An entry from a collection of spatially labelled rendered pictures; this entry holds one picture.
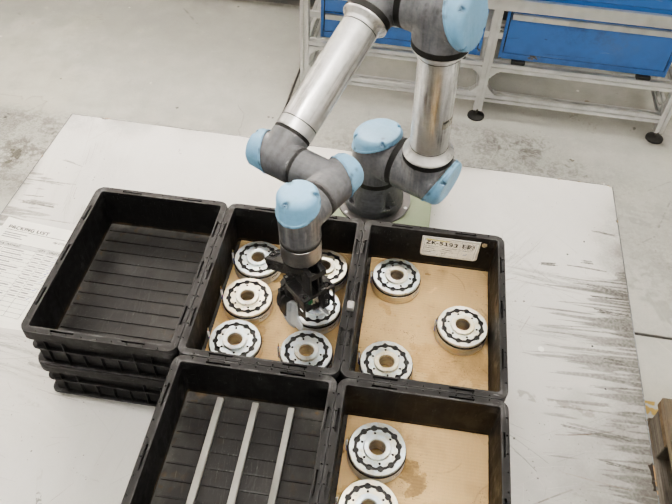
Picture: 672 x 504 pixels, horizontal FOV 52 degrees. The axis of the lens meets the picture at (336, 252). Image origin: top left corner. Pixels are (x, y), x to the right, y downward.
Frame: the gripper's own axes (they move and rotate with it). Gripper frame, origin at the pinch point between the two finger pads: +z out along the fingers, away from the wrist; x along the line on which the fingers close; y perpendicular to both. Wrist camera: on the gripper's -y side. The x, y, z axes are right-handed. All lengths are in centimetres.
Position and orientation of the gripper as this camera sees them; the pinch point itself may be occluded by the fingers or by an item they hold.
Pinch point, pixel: (301, 315)
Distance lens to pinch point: 141.7
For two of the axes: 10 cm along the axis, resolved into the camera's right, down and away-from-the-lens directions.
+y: 5.9, 5.9, -5.6
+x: 8.1, -4.4, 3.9
